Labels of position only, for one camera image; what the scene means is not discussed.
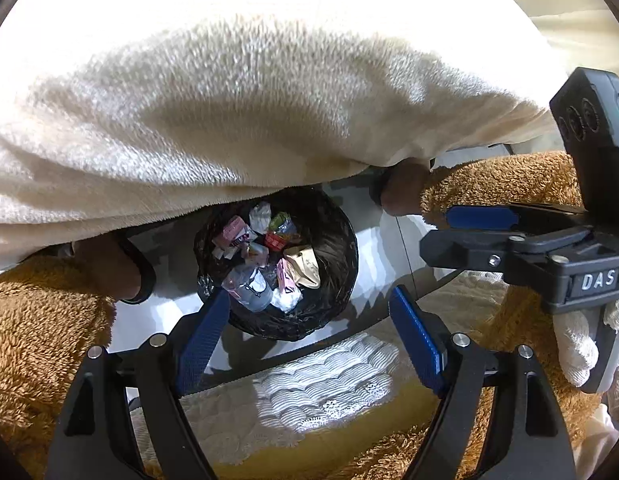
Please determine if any clear bag of white tissue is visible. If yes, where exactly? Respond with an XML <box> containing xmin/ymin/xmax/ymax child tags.
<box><xmin>250</xmin><ymin>201</ymin><xmax>273</xmax><ymax>233</ymax></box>
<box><xmin>270</xmin><ymin>287</ymin><xmax>304</xmax><ymax>313</ymax></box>

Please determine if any beige fleece blanket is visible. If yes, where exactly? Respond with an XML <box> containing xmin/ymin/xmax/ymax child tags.
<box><xmin>0</xmin><ymin>0</ymin><xmax>585</xmax><ymax>275</ymax></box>

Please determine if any brown wooden bed leg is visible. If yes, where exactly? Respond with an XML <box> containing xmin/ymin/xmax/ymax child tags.
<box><xmin>372</xmin><ymin>160</ymin><xmax>433</xmax><ymax>216</ymax></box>
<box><xmin>72</xmin><ymin>234</ymin><xmax>156</xmax><ymax>306</ymax></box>

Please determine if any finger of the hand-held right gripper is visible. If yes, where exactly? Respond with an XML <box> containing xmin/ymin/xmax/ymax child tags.
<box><xmin>419</xmin><ymin>227</ymin><xmax>590</xmax><ymax>273</ymax></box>
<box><xmin>445</xmin><ymin>202</ymin><xmax>590</xmax><ymax>233</ymax></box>

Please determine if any clear plastic bottle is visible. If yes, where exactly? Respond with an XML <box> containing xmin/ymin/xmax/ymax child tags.
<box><xmin>222</xmin><ymin>265</ymin><xmax>274</xmax><ymax>311</ymax></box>

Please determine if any person's right forearm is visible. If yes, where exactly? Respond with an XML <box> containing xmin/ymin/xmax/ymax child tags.
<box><xmin>558</xmin><ymin>296</ymin><xmax>619</xmax><ymax>466</ymax></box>

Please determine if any pink floral packet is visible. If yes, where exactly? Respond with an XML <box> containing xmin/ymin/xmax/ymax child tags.
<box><xmin>276</xmin><ymin>260</ymin><xmax>296</xmax><ymax>293</ymax></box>

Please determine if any brown shaggy rug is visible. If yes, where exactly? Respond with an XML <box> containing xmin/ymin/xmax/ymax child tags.
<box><xmin>339</xmin><ymin>150</ymin><xmax>610</xmax><ymax>480</ymax></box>
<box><xmin>0</xmin><ymin>255</ymin><xmax>120</xmax><ymax>480</ymax></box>

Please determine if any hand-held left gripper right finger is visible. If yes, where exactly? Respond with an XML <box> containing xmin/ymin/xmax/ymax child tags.
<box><xmin>388</xmin><ymin>285</ymin><xmax>576</xmax><ymax>480</ymax></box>

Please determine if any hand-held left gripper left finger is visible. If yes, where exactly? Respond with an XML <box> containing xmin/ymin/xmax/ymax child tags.
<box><xmin>44</xmin><ymin>287</ymin><xmax>233</xmax><ymax>480</ymax></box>

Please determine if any black-lined waste bin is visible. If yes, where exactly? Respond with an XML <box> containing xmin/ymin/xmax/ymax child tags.
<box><xmin>194</xmin><ymin>185</ymin><xmax>359</xmax><ymax>342</ymax></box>

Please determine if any brown paper bag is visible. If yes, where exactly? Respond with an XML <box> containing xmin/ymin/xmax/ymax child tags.
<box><xmin>282</xmin><ymin>245</ymin><xmax>323</xmax><ymax>290</ymax></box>

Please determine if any pink carton box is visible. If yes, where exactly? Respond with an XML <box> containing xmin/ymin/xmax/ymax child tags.
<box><xmin>212</xmin><ymin>216</ymin><xmax>250</xmax><ymax>251</ymax></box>

